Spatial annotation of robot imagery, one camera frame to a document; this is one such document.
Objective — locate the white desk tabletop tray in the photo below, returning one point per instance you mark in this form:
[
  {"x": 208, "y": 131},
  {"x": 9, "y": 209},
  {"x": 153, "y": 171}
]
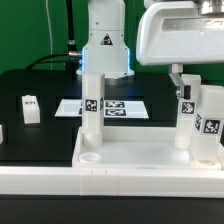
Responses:
[{"x": 137, "y": 148}]

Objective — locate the white fixture wall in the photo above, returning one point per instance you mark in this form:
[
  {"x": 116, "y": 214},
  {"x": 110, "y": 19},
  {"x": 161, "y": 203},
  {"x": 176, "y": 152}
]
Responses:
[{"x": 111, "y": 182}]

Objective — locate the fiducial marker sheet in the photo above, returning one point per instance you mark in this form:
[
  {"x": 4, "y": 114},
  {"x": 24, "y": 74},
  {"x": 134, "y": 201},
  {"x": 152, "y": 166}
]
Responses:
[{"x": 112, "y": 109}]

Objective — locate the black vertical pole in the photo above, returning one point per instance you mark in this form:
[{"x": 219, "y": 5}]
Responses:
[{"x": 71, "y": 39}]

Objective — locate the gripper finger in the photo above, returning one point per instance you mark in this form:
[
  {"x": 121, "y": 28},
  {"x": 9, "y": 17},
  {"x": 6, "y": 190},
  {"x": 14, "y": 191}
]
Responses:
[{"x": 183, "y": 90}]

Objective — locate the white block left edge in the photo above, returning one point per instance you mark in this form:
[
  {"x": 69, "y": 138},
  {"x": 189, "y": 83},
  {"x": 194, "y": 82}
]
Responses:
[{"x": 1, "y": 134}]

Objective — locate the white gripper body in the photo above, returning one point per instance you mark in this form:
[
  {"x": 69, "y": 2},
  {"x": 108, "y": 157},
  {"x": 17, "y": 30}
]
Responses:
[{"x": 181, "y": 32}]

